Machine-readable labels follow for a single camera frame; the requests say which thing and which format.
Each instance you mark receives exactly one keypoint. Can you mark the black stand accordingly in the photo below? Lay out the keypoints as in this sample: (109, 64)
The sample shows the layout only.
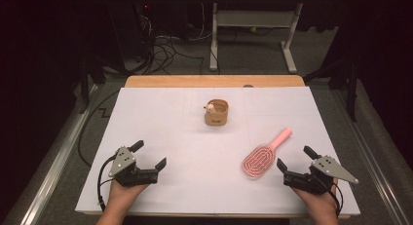
(87, 75)
(350, 88)

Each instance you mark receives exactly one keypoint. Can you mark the metal floor rail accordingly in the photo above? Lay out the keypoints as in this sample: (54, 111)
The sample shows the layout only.
(378, 173)
(58, 160)

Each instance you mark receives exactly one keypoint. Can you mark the person's left hand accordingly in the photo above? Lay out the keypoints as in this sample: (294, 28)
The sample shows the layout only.
(123, 195)

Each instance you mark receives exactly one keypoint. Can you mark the person's right hand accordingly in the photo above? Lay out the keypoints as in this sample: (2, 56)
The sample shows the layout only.
(316, 202)

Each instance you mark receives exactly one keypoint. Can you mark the dark curtain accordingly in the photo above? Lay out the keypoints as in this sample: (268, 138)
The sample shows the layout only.
(389, 72)
(32, 72)

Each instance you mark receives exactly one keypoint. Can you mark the wooden cup with bear figurine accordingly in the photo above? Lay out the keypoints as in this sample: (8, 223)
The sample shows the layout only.
(216, 119)

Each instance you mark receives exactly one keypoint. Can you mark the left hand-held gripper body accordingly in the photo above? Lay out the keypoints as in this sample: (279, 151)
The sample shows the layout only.
(121, 161)

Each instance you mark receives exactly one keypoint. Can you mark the wooden table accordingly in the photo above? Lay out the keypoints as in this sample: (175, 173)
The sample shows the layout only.
(211, 81)

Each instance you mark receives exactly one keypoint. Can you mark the pink hairbrush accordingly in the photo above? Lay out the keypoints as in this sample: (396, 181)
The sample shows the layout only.
(258, 160)

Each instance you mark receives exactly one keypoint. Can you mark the white metal stand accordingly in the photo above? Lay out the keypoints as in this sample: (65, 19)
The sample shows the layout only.
(253, 18)

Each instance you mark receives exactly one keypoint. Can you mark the black computer tower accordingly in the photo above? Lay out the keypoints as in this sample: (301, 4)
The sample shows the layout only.
(130, 30)

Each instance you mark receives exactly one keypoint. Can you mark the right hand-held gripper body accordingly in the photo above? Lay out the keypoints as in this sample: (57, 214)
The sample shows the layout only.
(328, 168)

